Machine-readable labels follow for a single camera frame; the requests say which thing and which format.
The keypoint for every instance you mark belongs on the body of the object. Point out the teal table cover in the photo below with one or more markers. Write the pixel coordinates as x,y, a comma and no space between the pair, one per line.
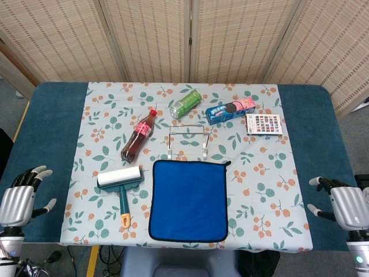
43,144

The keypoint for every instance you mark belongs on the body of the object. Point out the cola bottle with red cap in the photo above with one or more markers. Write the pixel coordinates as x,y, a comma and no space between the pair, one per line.
138,138

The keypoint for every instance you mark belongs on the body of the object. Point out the flat box with colour grid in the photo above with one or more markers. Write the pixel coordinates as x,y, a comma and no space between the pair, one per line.
263,124

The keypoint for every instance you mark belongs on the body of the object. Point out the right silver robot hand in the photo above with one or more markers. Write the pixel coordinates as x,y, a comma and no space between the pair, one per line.
348,205

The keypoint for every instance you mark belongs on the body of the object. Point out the blue pink cookie box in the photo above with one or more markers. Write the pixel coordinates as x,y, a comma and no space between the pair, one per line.
230,110

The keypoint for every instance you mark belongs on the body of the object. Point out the woven folding screen panel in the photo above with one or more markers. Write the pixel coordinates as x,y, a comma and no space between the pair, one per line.
57,37
236,37
331,43
144,37

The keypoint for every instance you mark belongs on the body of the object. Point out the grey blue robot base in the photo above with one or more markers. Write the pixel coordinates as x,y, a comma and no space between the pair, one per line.
178,262

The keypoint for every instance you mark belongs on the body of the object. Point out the floral patterned tablecloth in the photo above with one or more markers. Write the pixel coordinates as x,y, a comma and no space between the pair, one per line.
259,179

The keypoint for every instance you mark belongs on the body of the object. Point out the teal lint roller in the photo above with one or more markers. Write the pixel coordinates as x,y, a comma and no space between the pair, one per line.
119,177

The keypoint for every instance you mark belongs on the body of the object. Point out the black bag under table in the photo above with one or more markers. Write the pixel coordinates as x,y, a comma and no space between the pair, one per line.
259,264

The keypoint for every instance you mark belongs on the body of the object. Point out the black box beside table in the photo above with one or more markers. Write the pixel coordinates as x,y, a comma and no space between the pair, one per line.
361,180

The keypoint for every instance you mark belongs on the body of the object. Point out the green drink can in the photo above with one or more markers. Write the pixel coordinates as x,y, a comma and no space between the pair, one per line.
184,104

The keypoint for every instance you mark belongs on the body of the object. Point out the blue cloth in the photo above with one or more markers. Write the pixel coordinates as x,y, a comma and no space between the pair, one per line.
187,202

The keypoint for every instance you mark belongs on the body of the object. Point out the white stand foot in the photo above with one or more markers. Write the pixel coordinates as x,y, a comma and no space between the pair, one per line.
361,105

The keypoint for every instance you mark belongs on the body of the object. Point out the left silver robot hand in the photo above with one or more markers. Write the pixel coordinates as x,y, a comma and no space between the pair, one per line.
17,202

